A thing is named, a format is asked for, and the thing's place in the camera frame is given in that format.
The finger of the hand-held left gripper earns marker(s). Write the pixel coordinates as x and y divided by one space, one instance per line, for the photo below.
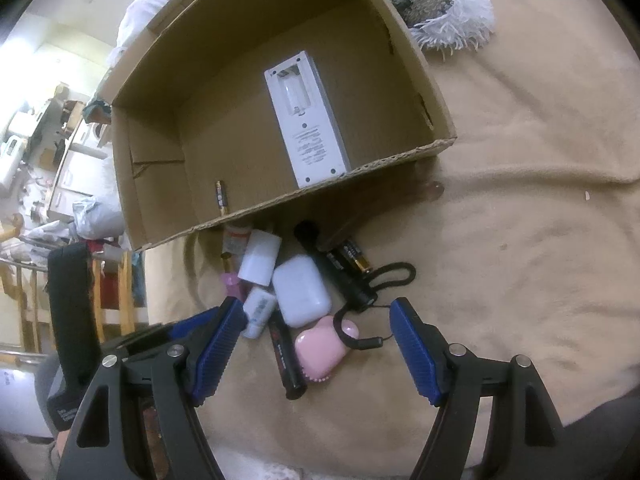
200 319

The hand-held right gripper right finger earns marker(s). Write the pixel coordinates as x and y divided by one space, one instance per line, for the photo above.
415 355

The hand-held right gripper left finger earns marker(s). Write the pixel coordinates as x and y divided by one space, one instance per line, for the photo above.
220 350

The pink perfume bottle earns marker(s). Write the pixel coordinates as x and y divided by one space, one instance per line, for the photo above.
232 282

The small white bottle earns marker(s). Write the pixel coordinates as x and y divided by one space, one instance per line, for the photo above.
258 312

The black marker pen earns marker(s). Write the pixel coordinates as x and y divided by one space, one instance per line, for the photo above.
286 360

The pink heart-shaped hairbrush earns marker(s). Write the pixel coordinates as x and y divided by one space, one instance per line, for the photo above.
320 350

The white earbuds case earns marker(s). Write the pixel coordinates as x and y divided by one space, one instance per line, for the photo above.
301 290

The brown cardboard box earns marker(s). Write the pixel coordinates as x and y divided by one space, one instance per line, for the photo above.
225 110

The wooden rack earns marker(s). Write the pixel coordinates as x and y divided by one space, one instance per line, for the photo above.
125 300

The grey plastic bag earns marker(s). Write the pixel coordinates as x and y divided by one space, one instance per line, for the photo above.
97 217

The white cabinet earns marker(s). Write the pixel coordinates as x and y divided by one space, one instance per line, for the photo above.
80 170

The beige blanket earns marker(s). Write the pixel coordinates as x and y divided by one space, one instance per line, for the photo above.
500 235

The dark cloth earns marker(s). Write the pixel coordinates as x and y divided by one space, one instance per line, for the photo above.
600 440

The white remote control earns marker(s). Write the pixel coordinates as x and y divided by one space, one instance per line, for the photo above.
310 125

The white cloth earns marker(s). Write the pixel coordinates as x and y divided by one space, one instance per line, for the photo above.
145 5

